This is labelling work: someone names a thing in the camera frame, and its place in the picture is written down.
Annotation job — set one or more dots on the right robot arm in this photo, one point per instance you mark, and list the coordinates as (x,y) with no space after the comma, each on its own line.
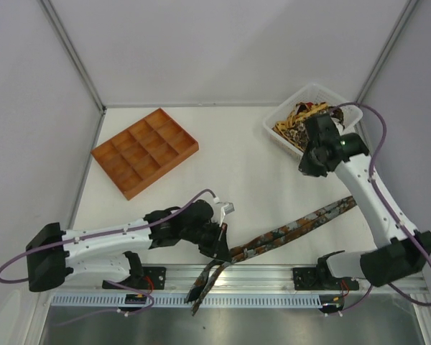
(400,247)

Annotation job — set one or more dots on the white plastic basket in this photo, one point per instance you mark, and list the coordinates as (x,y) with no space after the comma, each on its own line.
(344,117)

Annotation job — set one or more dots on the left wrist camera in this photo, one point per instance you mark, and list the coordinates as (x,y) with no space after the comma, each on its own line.
(224,208)

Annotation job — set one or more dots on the yellow patterned tie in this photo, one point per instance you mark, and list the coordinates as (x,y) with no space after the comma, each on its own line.
(295,117)

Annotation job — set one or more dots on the brown grey floral tie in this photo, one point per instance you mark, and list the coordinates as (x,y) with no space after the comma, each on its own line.
(264,243)

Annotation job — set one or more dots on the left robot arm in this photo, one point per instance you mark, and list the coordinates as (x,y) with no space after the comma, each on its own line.
(111,255)

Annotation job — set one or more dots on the dark floral tie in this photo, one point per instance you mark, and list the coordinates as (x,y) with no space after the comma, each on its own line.
(298,136)

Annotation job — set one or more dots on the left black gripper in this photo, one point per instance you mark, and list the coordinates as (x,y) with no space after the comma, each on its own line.
(220,244)

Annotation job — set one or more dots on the left aluminium frame post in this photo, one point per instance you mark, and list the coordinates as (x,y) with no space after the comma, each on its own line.
(70,50)

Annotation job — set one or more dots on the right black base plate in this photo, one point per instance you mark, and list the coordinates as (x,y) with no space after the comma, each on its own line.
(314,278)

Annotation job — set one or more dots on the aluminium mounting rail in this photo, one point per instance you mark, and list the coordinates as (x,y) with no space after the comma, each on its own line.
(245,278)

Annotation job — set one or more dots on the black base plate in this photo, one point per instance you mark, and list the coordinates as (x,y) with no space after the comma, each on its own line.
(314,278)
(147,278)

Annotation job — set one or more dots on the right aluminium frame post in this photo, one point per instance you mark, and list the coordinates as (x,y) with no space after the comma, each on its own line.
(399,27)

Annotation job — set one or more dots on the aluminium frame post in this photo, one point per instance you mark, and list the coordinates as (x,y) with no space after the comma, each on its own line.
(70,50)
(399,27)

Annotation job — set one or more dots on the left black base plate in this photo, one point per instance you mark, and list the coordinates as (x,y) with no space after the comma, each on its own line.
(147,278)

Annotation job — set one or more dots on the orange compartment tray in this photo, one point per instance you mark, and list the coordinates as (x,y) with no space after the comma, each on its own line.
(144,152)

